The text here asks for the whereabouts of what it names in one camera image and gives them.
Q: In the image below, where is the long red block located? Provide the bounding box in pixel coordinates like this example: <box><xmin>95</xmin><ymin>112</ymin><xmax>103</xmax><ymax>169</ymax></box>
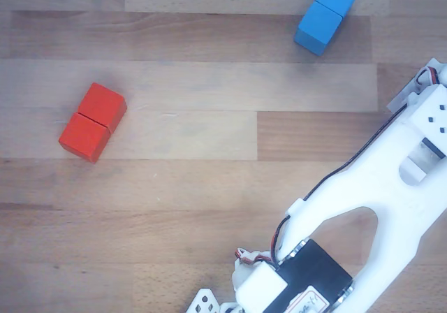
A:
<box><xmin>58</xmin><ymin>82</ymin><xmax>128</xmax><ymax>164</ymax></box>

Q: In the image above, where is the long blue block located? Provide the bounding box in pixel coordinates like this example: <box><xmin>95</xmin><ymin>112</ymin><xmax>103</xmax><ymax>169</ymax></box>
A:
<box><xmin>293</xmin><ymin>0</ymin><xmax>361</xmax><ymax>57</ymax></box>

